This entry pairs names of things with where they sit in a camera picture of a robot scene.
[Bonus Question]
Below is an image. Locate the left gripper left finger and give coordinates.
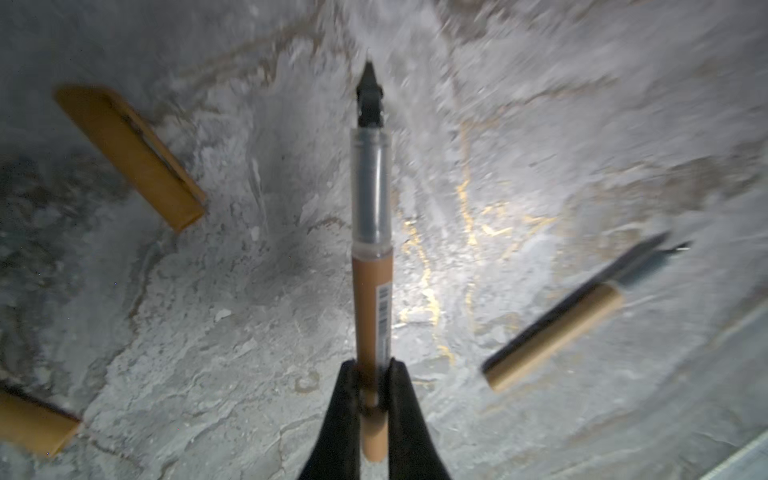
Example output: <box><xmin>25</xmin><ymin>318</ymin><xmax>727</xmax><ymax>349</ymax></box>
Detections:
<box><xmin>298</xmin><ymin>360</ymin><xmax>361</xmax><ymax>480</ymax></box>

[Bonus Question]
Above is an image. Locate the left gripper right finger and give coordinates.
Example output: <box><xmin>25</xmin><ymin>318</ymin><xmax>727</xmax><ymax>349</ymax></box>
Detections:
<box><xmin>386</xmin><ymin>358</ymin><xmax>450</xmax><ymax>480</ymax></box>

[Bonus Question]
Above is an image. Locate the brown pen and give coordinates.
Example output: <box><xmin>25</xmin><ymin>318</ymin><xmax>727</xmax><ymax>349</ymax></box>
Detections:
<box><xmin>350</xmin><ymin>60</ymin><xmax>394</xmax><ymax>462</ymax></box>

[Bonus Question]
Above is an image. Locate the tan pen lower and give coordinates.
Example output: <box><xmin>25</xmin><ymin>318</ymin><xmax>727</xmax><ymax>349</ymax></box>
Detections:
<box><xmin>481</xmin><ymin>232</ymin><xmax>693</xmax><ymax>392</ymax></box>

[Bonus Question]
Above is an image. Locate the brown pen cap upper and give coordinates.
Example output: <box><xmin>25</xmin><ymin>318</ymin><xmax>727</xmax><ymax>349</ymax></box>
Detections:
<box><xmin>54</xmin><ymin>85</ymin><xmax>206</xmax><ymax>232</ymax></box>

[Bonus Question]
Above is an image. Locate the brown pen cap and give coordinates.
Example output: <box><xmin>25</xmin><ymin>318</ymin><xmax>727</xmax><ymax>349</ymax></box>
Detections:
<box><xmin>54</xmin><ymin>85</ymin><xmax>206</xmax><ymax>232</ymax></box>
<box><xmin>0</xmin><ymin>385</ymin><xmax>81</xmax><ymax>458</ymax></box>

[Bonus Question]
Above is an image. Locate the brown pen cap lower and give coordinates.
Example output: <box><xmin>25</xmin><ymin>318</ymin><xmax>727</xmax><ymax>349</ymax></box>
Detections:
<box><xmin>0</xmin><ymin>385</ymin><xmax>81</xmax><ymax>458</ymax></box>

